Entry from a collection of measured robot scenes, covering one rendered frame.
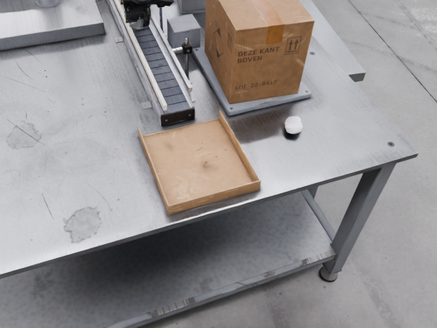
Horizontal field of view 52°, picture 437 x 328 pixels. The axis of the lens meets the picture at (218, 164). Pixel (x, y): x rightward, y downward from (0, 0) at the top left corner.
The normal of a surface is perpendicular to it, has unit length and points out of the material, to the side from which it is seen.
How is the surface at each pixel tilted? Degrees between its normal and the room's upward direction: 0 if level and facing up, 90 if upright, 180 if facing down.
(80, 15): 0
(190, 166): 0
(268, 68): 90
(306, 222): 0
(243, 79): 90
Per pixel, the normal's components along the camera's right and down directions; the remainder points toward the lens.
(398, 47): 0.05, -0.66
